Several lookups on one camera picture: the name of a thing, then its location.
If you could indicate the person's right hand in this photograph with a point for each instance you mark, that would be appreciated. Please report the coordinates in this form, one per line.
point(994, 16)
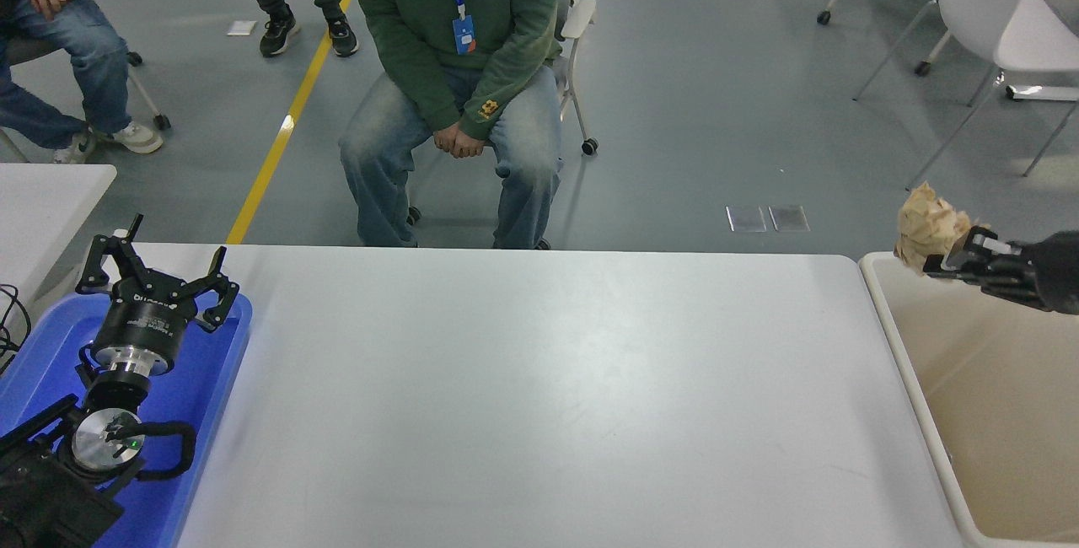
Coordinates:
point(448, 139)

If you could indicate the white side table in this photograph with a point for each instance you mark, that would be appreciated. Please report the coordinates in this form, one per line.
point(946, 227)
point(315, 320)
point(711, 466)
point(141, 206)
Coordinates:
point(42, 211)

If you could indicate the white chair with casters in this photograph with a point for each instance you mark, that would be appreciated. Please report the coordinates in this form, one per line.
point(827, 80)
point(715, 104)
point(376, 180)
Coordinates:
point(578, 17)

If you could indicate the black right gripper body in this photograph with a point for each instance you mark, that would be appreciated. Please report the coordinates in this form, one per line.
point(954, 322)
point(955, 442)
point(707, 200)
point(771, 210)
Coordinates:
point(1058, 270)

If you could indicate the seated person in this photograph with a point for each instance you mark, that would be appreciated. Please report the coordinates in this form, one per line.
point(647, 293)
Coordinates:
point(76, 51)
point(421, 51)

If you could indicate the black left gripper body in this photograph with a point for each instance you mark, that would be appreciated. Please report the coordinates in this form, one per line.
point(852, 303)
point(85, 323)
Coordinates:
point(143, 325)

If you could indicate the tan paper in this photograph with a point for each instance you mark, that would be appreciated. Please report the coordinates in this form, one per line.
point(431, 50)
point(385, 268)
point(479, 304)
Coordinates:
point(923, 228)

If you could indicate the large pale plastic bin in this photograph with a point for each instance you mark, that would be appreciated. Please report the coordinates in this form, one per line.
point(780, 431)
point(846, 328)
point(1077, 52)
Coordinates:
point(995, 379)

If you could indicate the person's left hand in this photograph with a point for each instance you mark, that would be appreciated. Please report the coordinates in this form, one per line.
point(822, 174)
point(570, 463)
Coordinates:
point(475, 145)

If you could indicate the clear floor plate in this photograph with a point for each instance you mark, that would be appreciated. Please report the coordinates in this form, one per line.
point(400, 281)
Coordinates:
point(789, 217)
point(746, 218)

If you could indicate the white metal floor foot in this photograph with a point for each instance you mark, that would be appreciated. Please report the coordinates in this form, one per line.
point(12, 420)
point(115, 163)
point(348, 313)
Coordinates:
point(1045, 93)

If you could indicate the blue plastic tray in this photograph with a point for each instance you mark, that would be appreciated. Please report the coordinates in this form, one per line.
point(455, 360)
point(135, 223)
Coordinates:
point(211, 379)

